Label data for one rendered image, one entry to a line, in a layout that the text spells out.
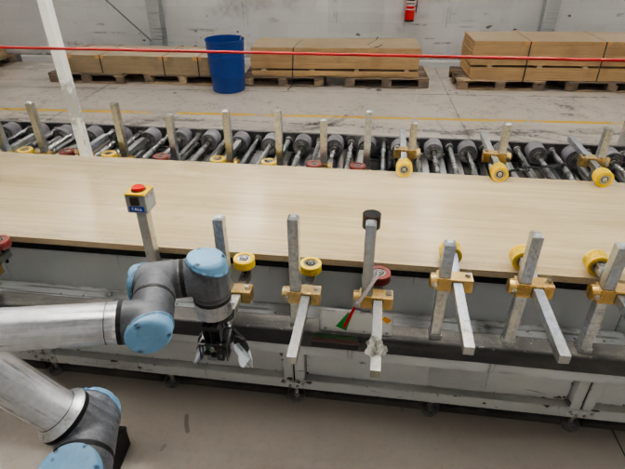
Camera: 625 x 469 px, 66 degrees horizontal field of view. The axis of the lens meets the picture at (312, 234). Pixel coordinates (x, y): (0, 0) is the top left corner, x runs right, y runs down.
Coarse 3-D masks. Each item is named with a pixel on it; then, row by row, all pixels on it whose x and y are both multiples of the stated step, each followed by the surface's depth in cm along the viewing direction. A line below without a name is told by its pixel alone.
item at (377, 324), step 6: (378, 288) 170; (378, 306) 162; (378, 312) 160; (378, 318) 157; (372, 324) 155; (378, 324) 155; (372, 330) 153; (378, 330) 153; (378, 336) 150; (372, 360) 142; (378, 360) 142; (372, 366) 140; (378, 366) 140; (372, 372) 139; (378, 372) 139
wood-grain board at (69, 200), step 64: (0, 192) 228; (64, 192) 227; (192, 192) 226; (256, 192) 226; (320, 192) 225; (384, 192) 225; (448, 192) 224; (512, 192) 224; (576, 192) 223; (256, 256) 183; (320, 256) 181; (384, 256) 180; (576, 256) 179
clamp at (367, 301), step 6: (360, 288) 169; (372, 288) 169; (354, 294) 167; (360, 294) 166; (372, 294) 166; (378, 294) 166; (384, 294) 166; (366, 300) 166; (372, 300) 165; (378, 300) 165; (384, 300) 165; (390, 300) 164; (360, 306) 168; (366, 306) 167; (372, 306) 167; (384, 306) 166; (390, 306) 166
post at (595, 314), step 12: (612, 252) 147; (624, 252) 144; (612, 264) 147; (624, 264) 146; (612, 276) 149; (612, 288) 151; (588, 312) 161; (600, 312) 156; (588, 324) 160; (600, 324) 159; (588, 336) 162
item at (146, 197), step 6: (144, 186) 160; (150, 186) 160; (126, 192) 156; (132, 192) 156; (138, 192) 156; (144, 192) 156; (150, 192) 159; (126, 198) 156; (144, 198) 155; (150, 198) 159; (126, 204) 157; (144, 204) 156; (150, 204) 159; (150, 210) 160
